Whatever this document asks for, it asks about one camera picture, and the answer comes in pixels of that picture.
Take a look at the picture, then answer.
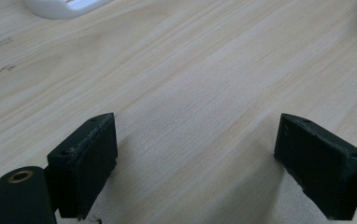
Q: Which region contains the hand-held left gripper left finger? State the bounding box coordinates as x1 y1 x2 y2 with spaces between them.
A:
46 112 119 221

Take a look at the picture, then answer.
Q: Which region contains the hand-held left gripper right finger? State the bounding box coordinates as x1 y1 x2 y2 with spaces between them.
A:
273 113 357 221

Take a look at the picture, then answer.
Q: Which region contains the white rounded container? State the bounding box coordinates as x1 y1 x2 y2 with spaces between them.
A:
22 0 112 21

